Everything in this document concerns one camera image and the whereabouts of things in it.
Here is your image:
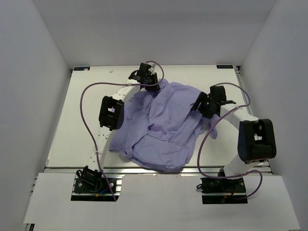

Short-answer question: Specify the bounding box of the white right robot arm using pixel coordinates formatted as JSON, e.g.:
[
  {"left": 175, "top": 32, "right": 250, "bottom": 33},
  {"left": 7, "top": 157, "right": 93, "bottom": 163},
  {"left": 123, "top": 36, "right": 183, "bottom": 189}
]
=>
[{"left": 191, "top": 92, "right": 277, "bottom": 192}]

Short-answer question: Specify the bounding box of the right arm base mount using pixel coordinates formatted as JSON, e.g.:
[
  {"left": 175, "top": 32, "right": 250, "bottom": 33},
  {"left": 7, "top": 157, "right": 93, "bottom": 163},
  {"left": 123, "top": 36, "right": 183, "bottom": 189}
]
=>
[{"left": 196, "top": 178, "right": 248, "bottom": 205}]

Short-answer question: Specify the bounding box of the dark left corner label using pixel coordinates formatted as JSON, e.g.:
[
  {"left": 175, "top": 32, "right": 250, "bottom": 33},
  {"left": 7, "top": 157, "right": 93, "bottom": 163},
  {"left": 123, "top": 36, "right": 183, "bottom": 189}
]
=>
[{"left": 73, "top": 66, "right": 90, "bottom": 71}]

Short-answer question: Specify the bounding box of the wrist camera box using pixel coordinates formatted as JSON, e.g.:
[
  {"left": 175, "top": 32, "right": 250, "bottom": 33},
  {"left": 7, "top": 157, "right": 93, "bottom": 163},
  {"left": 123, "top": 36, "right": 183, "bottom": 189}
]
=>
[
  {"left": 210, "top": 86, "right": 227, "bottom": 103},
  {"left": 137, "top": 63, "right": 152, "bottom": 79}
]

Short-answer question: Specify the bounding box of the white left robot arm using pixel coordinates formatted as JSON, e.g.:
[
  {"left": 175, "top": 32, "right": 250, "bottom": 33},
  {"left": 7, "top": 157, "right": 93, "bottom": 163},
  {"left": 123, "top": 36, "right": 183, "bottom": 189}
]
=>
[{"left": 79, "top": 71, "right": 162, "bottom": 172}]

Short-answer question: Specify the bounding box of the aluminium table front rail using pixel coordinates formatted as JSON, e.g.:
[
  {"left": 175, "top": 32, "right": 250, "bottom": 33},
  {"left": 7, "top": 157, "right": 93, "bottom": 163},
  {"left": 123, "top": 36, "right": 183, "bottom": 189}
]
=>
[{"left": 44, "top": 165, "right": 272, "bottom": 175}]

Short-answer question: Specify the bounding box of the dark table corner label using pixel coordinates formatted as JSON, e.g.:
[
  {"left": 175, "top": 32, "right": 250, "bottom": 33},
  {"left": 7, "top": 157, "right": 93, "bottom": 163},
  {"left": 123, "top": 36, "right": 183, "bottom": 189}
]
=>
[{"left": 216, "top": 64, "right": 233, "bottom": 69}]

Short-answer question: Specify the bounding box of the white front cover board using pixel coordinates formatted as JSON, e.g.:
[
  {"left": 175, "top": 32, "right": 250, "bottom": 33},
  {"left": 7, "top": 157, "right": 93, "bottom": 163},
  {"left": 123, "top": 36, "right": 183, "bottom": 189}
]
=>
[{"left": 24, "top": 173, "right": 299, "bottom": 231}]

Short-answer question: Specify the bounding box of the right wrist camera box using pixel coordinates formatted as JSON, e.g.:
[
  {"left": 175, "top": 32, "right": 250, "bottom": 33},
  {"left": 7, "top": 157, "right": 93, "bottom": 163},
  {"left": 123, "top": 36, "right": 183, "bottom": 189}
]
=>
[{"left": 210, "top": 86, "right": 227, "bottom": 103}]

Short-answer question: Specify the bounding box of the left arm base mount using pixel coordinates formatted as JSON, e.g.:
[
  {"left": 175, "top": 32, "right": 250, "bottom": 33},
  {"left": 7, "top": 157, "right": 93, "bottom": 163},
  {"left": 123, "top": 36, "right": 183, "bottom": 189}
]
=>
[{"left": 71, "top": 166, "right": 120, "bottom": 202}]

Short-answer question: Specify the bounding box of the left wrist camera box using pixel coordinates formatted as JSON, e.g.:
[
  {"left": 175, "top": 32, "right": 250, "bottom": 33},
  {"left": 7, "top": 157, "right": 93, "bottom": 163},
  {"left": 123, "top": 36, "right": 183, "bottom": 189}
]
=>
[{"left": 137, "top": 63, "right": 152, "bottom": 79}]

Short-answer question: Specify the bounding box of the lilac zip jacket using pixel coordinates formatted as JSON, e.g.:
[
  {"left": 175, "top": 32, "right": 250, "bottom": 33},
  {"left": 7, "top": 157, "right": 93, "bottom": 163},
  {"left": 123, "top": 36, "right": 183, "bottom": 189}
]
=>
[{"left": 109, "top": 79, "right": 219, "bottom": 172}]

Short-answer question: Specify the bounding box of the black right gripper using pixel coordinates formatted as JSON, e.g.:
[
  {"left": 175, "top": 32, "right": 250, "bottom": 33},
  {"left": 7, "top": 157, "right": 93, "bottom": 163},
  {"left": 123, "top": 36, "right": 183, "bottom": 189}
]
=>
[{"left": 191, "top": 92, "right": 215, "bottom": 119}]

